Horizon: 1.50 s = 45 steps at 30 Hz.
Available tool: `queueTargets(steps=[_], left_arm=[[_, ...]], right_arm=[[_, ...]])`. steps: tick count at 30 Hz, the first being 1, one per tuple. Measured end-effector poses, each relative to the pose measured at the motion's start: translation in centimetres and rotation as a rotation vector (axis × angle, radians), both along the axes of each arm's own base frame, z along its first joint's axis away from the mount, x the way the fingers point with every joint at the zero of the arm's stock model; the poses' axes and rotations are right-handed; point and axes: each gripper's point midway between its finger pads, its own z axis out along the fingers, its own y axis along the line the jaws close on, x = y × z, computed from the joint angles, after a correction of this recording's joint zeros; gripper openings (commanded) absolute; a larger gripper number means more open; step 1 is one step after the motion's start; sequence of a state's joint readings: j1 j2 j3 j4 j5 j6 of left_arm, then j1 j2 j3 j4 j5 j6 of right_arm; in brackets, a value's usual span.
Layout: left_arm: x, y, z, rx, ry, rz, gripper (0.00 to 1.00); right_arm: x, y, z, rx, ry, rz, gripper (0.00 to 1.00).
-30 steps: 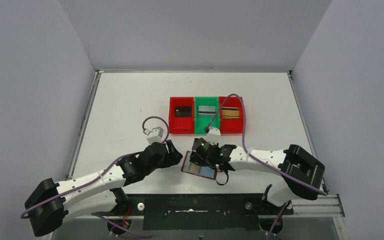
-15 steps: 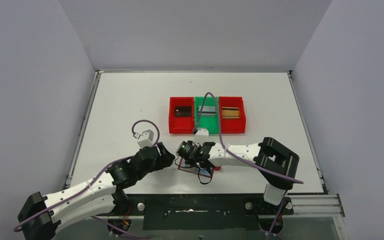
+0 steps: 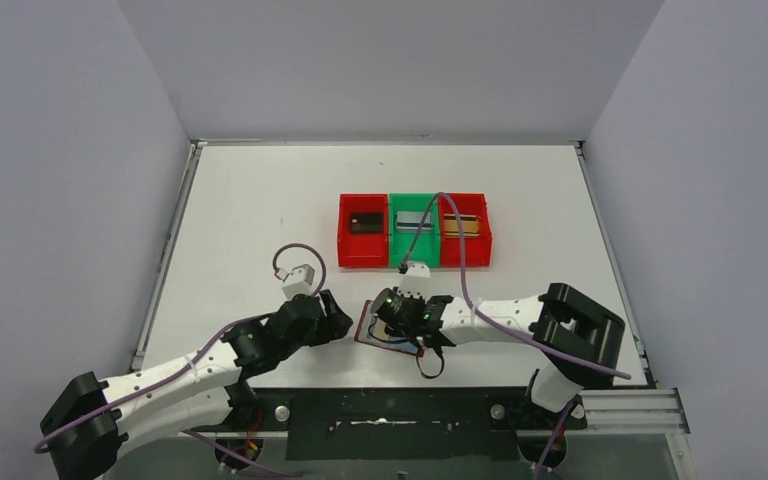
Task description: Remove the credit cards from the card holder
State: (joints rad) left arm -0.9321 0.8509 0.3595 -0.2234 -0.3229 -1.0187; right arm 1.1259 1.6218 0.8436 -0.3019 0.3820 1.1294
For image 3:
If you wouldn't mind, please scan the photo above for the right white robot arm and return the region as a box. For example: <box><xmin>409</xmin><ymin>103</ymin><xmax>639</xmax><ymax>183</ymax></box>
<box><xmin>370</xmin><ymin>283</ymin><xmax>626</xmax><ymax>427</ymax></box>

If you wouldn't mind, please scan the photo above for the left red bin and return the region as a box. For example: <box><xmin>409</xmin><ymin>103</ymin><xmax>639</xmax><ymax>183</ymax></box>
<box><xmin>337</xmin><ymin>193</ymin><xmax>389</xmax><ymax>268</ymax></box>

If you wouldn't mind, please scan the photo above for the black credit card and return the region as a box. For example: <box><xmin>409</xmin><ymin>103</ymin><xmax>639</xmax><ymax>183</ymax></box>
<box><xmin>348</xmin><ymin>212</ymin><xmax>384</xmax><ymax>235</ymax></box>

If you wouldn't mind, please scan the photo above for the red leather card holder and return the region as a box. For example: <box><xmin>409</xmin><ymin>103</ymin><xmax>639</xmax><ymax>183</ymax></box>
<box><xmin>353</xmin><ymin>300</ymin><xmax>423</xmax><ymax>358</ymax></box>

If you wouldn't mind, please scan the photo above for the green middle bin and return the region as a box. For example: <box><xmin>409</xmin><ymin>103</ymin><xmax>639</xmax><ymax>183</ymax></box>
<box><xmin>388</xmin><ymin>193</ymin><xmax>441</xmax><ymax>268</ymax></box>

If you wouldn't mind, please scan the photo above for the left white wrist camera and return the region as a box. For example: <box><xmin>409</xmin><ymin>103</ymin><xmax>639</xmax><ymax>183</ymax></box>
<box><xmin>275</xmin><ymin>264</ymin><xmax>315</xmax><ymax>300</ymax></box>

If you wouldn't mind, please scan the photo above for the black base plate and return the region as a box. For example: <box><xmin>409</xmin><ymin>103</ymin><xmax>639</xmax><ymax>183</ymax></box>
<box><xmin>199</xmin><ymin>387</ymin><xmax>561</xmax><ymax>461</ymax></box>

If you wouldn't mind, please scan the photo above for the silver credit card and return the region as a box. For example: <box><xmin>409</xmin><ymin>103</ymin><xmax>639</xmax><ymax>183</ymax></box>
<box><xmin>395</xmin><ymin>210</ymin><xmax>432</xmax><ymax>233</ymax></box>

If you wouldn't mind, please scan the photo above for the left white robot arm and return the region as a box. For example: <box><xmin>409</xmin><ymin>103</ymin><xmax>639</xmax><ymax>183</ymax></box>
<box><xmin>33</xmin><ymin>290</ymin><xmax>353</xmax><ymax>479</ymax></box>

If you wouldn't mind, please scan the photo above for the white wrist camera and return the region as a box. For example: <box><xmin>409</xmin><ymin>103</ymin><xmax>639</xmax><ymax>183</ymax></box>
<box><xmin>275</xmin><ymin>264</ymin><xmax>315</xmax><ymax>300</ymax></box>
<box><xmin>398</xmin><ymin>262</ymin><xmax>431</xmax><ymax>299</ymax></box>

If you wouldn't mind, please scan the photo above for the red bin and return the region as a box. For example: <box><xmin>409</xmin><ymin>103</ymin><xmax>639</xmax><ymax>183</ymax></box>
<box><xmin>337</xmin><ymin>193</ymin><xmax>389</xmax><ymax>268</ymax></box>
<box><xmin>437</xmin><ymin>193</ymin><xmax>493</xmax><ymax>268</ymax></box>

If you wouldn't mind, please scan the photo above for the gold credit card in bin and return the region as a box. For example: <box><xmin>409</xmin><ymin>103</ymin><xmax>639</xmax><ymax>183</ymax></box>
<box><xmin>442</xmin><ymin>214</ymin><xmax>481</xmax><ymax>238</ymax></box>

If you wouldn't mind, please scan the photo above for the right red bin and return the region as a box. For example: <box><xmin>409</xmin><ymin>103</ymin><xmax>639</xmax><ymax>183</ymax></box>
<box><xmin>437</xmin><ymin>193</ymin><xmax>493</xmax><ymax>268</ymax></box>

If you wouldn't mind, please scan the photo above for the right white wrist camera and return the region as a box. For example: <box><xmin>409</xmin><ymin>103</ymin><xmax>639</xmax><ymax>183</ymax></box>
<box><xmin>398</xmin><ymin>262</ymin><xmax>431</xmax><ymax>299</ymax></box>

